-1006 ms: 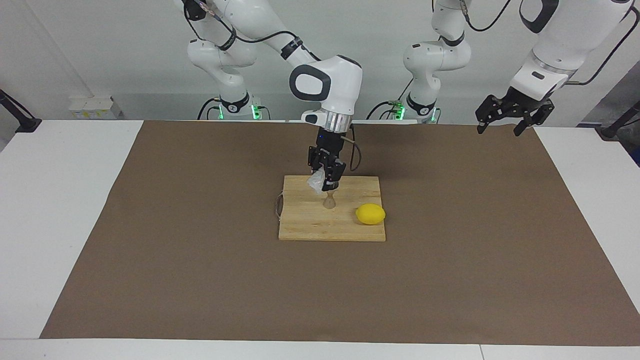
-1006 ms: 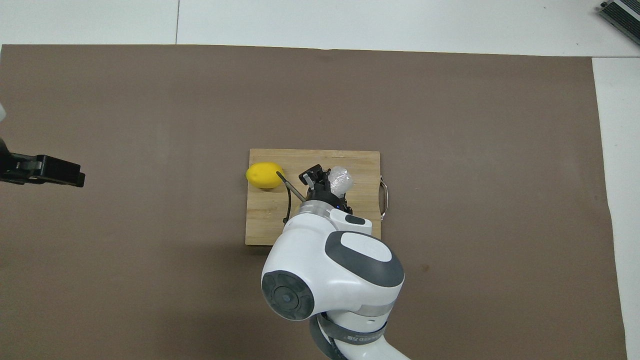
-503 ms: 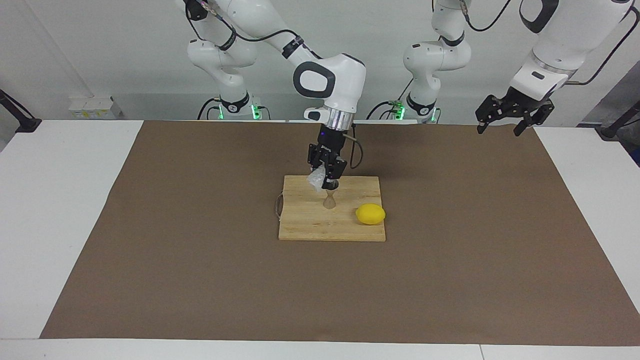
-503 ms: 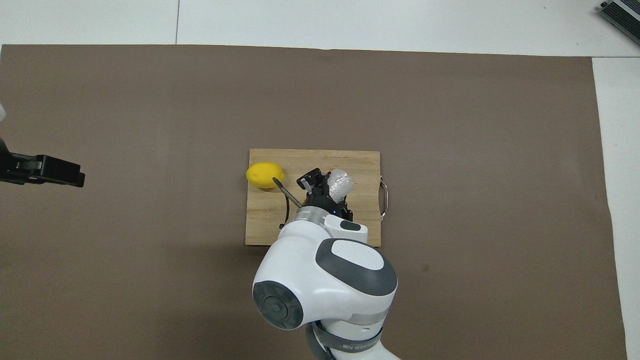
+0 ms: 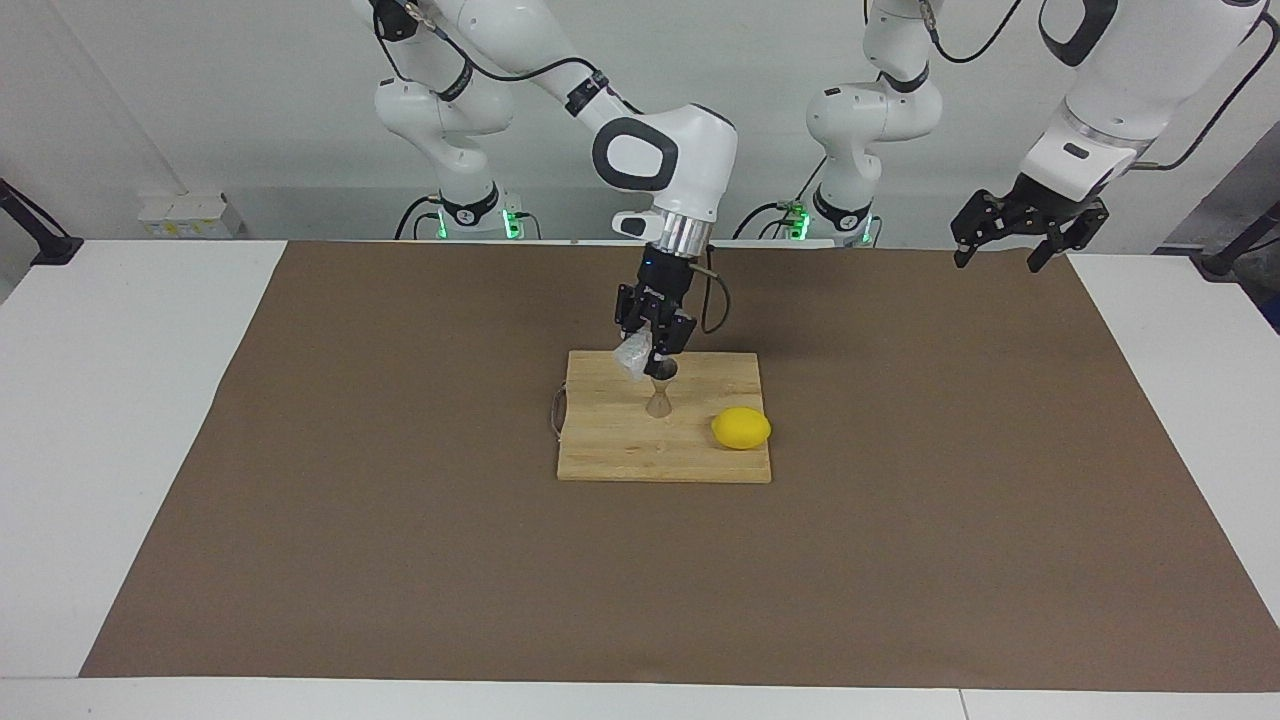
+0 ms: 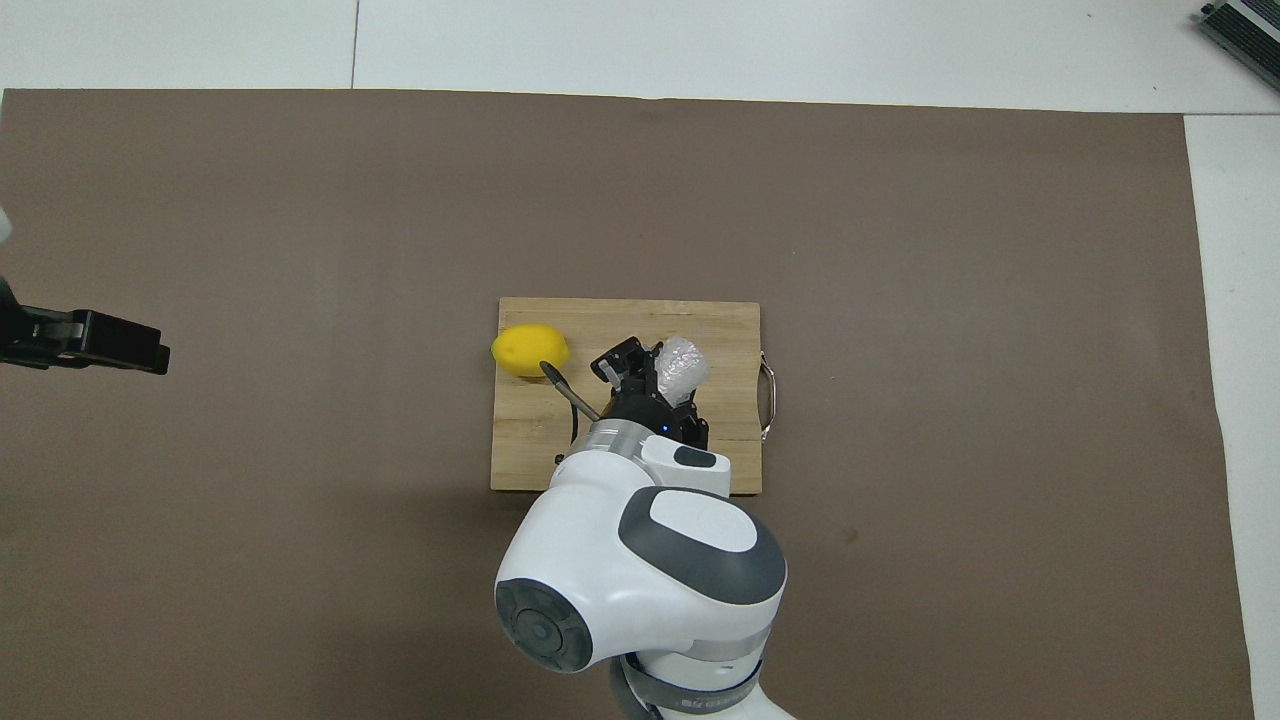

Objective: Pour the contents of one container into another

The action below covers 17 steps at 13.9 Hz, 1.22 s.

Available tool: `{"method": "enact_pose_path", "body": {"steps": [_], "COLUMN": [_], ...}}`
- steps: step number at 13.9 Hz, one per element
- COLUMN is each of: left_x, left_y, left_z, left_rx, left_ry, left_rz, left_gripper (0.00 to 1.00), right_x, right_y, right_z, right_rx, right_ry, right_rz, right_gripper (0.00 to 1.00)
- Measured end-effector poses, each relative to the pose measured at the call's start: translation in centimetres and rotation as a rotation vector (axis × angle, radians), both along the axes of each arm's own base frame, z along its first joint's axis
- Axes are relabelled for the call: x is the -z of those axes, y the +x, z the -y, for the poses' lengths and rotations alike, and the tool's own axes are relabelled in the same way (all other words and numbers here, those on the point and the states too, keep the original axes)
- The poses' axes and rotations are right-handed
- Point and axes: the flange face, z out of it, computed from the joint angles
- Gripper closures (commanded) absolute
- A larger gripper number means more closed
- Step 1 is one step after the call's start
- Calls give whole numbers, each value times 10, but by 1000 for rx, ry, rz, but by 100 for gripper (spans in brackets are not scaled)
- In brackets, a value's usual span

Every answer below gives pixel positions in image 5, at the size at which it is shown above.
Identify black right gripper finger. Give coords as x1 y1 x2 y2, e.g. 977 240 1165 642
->
651 317 699 363

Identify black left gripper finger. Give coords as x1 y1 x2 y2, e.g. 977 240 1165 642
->
950 193 1005 270
1026 199 1110 275

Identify small clear glass cup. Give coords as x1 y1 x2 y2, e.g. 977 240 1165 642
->
612 332 656 383

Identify steel double jigger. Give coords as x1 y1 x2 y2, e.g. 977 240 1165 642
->
645 358 679 420

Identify yellow lemon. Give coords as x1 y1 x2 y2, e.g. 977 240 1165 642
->
711 407 772 451

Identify black stand leg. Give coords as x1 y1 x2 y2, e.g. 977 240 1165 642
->
0 178 84 267
1190 200 1280 281

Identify brown paper table mat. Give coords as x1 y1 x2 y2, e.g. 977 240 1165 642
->
80 240 1280 693

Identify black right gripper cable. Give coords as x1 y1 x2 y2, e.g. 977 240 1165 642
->
370 0 733 337

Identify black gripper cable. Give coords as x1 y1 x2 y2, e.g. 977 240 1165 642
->
370 0 733 337
918 0 1280 173

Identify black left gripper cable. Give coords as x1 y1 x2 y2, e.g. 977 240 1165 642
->
918 0 1280 173

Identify black left arm base cables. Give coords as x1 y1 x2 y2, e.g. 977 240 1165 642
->
733 150 831 241

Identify black arm base cables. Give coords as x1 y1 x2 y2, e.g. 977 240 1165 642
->
395 195 446 241
733 150 831 241

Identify black right arm base cables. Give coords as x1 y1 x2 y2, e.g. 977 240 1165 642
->
395 195 446 241

